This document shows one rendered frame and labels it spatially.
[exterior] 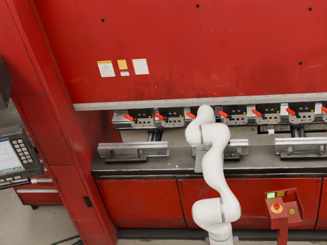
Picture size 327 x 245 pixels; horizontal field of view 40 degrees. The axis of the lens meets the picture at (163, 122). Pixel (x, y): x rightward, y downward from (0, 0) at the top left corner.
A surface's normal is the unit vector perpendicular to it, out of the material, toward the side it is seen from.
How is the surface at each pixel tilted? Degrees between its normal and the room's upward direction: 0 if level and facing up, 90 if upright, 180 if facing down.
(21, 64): 90
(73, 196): 90
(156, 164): 0
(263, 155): 0
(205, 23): 90
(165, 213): 90
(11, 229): 0
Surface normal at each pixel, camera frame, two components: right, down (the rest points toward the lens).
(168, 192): -0.11, 0.68
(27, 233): -0.15, -0.73
